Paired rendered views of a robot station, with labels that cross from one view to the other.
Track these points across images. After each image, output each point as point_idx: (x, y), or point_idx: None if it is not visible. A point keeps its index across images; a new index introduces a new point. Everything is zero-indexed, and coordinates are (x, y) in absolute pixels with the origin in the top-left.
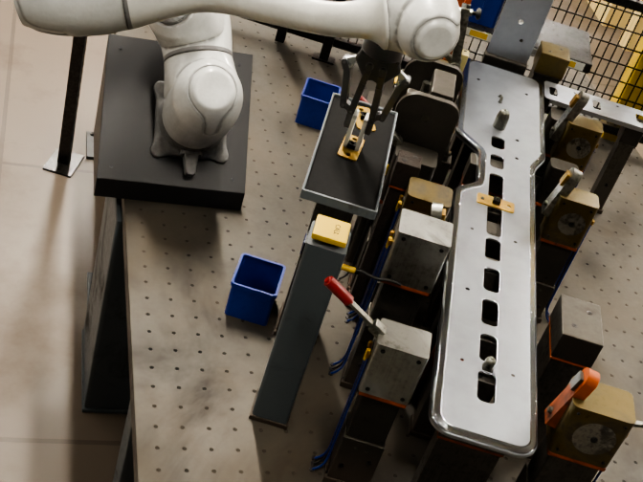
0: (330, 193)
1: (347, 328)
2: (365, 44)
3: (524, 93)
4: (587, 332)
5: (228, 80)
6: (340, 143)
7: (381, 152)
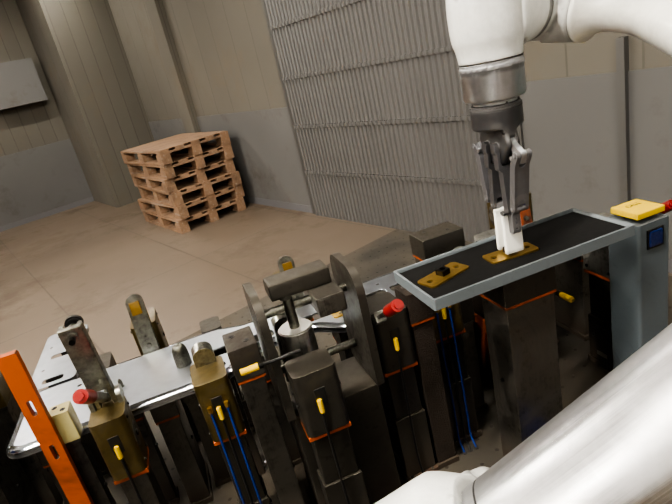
0: (600, 225)
1: (483, 442)
2: (520, 114)
3: (77, 387)
4: (444, 226)
5: (486, 468)
6: (517, 258)
7: (480, 247)
